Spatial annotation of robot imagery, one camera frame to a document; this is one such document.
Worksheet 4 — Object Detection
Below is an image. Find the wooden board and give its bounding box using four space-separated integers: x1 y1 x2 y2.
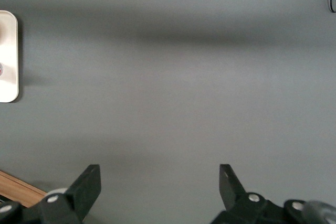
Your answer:
0 170 48 208

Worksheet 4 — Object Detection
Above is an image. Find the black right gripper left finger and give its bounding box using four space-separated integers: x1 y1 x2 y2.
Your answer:
0 164 102 224

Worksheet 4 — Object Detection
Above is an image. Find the cream plastic tray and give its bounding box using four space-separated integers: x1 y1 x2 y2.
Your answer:
0 10 19 103

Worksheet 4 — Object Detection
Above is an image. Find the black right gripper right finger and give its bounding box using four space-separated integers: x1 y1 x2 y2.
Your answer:
209 164 336 224

